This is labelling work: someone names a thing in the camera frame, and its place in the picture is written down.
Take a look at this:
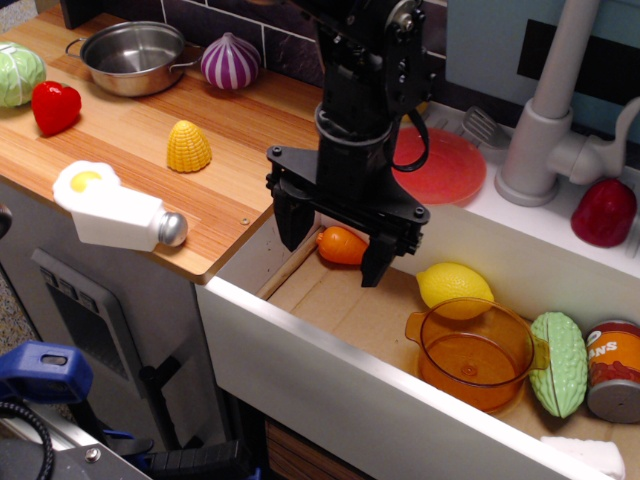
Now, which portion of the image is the grey toy spatula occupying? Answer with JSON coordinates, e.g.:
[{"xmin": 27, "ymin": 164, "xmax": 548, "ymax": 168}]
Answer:
[{"xmin": 461, "ymin": 106, "xmax": 511, "ymax": 150}]

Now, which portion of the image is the red plastic plate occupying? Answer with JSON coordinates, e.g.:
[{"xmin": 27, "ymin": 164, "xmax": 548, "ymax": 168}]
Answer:
[{"xmin": 393, "ymin": 128, "xmax": 487, "ymax": 205}]

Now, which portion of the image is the yellow toy corn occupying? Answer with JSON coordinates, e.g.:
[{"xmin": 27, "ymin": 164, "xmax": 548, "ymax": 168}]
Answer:
[{"xmin": 166, "ymin": 120, "xmax": 212, "ymax": 173}]

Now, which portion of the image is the purple striped toy onion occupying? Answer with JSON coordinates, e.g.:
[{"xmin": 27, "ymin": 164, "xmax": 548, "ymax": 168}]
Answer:
[{"xmin": 200, "ymin": 32, "xmax": 261, "ymax": 90}]

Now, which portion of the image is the white salt shaker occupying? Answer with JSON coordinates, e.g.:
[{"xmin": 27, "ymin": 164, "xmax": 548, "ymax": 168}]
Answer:
[{"xmin": 71, "ymin": 180, "xmax": 188, "ymax": 252}]

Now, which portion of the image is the grey toy faucet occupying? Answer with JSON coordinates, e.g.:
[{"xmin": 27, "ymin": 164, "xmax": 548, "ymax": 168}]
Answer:
[{"xmin": 494, "ymin": 1, "xmax": 639, "ymax": 207}]

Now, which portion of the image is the orange transparent plastic pot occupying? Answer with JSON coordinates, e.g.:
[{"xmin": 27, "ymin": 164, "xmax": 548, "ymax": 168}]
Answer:
[{"xmin": 405, "ymin": 297, "xmax": 551, "ymax": 413}]

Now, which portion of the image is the yellow toy lemon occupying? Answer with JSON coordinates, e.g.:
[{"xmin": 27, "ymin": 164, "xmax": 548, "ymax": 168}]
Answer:
[{"xmin": 416, "ymin": 262, "xmax": 494, "ymax": 320}]

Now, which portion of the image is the toy beans can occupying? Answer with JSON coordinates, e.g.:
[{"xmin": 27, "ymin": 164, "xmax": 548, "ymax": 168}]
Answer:
[{"xmin": 586, "ymin": 320, "xmax": 639, "ymax": 424}]

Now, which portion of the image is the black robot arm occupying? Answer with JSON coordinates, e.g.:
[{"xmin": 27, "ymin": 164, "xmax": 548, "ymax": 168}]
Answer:
[{"xmin": 267, "ymin": 1, "xmax": 432, "ymax": 287}]

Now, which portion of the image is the grey oven door panel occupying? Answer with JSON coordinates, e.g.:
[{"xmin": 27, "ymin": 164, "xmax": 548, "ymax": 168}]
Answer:
[{"xmin": 32, "ymin": 249, "xmax": 146, "ymax": 399}]

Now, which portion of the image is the green toy cabbage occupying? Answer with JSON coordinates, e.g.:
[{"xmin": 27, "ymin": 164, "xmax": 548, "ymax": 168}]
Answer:
[{"xmin": 1, "ymin": 41, "xmax": 46, "ymax": 108}]

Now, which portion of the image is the red toy strawberry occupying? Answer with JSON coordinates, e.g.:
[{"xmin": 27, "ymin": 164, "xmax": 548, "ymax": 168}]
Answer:
[{"xmin": 31, "ymin": 81, "xmax": 82, "ymax": 136}]

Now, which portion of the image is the orange toy carrot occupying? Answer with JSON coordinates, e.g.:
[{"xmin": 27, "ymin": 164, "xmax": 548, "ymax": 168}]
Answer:
[{"xmin": 315, "ymin": 226, "xmax": 368, "ymax": 265}]

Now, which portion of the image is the black cable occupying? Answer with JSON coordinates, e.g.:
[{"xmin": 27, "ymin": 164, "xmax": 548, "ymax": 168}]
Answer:
[{"xmin": 0, "ymin": 400, "xmax": 55, "ymax": 480}]

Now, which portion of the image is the steel pot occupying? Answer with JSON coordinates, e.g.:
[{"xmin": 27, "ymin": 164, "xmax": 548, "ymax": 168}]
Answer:
[{"xmin": 65, "ymin": 21, "xmax": 204, "ymax": 98}]

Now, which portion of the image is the green toy bitter gourd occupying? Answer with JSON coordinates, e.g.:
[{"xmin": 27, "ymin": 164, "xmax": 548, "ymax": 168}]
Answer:
[{"xmin": 529, "ymin": 312, "xmax": 588, "ymax": 418}]

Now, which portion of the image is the blue clamp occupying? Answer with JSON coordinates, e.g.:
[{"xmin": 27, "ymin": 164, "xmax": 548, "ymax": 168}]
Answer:
[{"xmin": 1, "ymin": 341, "xmax": 94, "ymax": 404}]

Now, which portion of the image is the dark red toy pepper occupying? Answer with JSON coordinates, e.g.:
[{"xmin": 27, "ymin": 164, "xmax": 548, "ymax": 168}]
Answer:
[{"xmin": 571, "ymin": 179, "xmax": 637, "ymax": 248}]

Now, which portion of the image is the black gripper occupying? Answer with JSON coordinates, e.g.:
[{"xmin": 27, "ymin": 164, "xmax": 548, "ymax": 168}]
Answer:
[{"xmin": 267, "ymin": 146, "xmax": 429, "ymax": 288}]

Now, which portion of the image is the toy fried egg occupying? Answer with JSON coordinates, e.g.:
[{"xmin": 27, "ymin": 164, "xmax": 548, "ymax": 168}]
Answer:
[{"xmin": 52, "ymin": 160, "xmax": 121, "ymax": 210}]

